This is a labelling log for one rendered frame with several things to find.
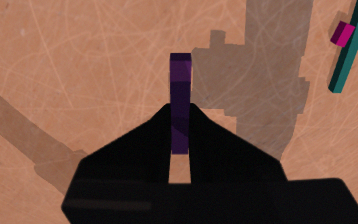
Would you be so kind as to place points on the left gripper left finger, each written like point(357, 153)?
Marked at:
point(134, 155)

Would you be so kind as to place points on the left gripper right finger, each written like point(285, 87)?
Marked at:
point(224, 156)

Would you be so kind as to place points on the turquoise rod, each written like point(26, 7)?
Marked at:
point(346, 57)

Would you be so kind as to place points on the purple rod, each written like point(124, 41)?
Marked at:
point(180, 89)

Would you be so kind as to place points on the magenta block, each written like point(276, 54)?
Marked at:
point(342, 34)

